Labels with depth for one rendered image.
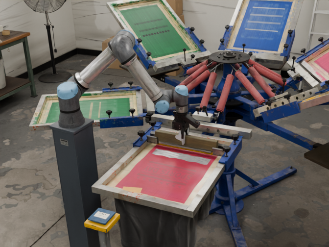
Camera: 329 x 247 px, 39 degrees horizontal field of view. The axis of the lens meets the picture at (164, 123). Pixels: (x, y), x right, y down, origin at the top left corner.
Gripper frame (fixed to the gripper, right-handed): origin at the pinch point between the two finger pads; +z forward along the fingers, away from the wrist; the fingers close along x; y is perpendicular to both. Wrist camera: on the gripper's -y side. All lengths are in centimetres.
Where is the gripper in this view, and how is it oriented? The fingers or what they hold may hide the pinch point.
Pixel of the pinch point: (185, 141)
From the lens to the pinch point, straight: 283.3
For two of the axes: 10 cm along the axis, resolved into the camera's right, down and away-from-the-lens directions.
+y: -9.0, -1.6, 4.0
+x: -4.2, 4.0, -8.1
